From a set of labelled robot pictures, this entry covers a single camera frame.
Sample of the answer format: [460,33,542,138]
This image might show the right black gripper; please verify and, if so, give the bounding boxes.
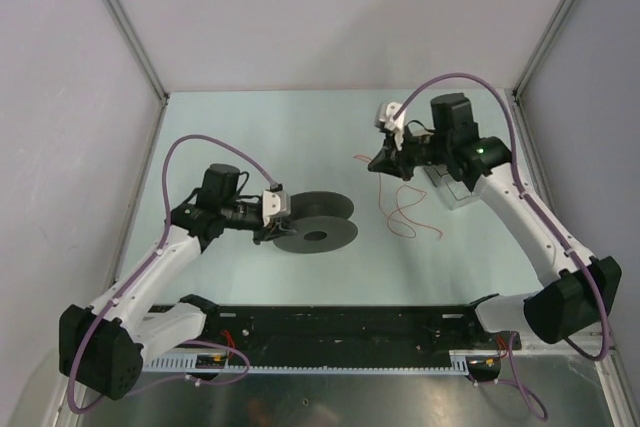
[368,124,451,182]

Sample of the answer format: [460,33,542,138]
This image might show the black cable spool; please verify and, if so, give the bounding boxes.
[273,191,358,254]

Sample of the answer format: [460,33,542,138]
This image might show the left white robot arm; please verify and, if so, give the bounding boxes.
[59,164,291,404]

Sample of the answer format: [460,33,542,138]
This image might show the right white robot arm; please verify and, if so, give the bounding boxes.
[368,93,622,348]

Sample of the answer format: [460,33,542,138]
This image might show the clear plastic bin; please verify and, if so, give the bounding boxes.
[423,165,479,211]

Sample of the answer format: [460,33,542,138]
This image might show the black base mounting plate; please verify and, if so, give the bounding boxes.
[149,304,524,369]

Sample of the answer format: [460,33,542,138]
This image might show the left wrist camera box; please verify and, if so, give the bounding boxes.
[261,184,291,226]

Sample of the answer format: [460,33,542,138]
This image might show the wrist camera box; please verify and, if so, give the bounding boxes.
[374,102,405,151]
[261,184,291,226]

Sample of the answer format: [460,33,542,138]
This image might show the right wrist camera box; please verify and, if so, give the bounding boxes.
[374,102,405,151]

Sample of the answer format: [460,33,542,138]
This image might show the grey slotted cable duct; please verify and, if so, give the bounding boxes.
[144,351,471,376]

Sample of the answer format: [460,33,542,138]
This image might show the left aluminium frame post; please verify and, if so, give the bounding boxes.
[102,0,168,103]

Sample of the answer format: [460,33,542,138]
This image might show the aluminium frame post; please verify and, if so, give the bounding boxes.
[102,0,168,103]
[512,0,579,99]

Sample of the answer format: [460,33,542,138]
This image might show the right aluminium frame post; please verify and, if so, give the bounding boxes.
[512,0,579,99]

